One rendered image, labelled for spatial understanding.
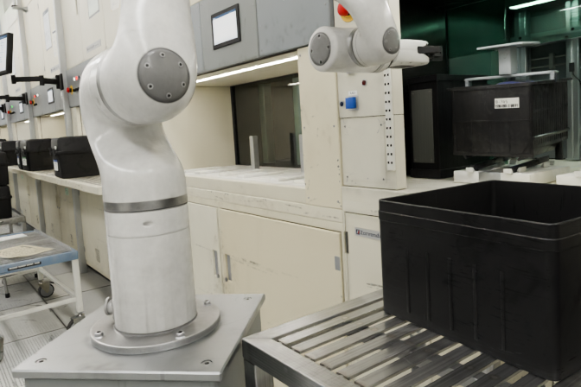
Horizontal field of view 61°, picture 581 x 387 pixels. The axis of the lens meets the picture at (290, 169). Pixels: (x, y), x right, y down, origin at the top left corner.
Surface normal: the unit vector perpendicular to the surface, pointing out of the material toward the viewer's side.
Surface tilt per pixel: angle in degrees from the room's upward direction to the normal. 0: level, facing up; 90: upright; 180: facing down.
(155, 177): 81
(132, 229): 90
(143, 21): 58
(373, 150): 90
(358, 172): 90
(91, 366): 0
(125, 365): 0
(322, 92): 90
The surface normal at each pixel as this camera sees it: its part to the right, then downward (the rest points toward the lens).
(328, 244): -0.80, 0.11
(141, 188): 0.22, 0.00
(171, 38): 0.62, -0.40
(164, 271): 0.56, 0.04
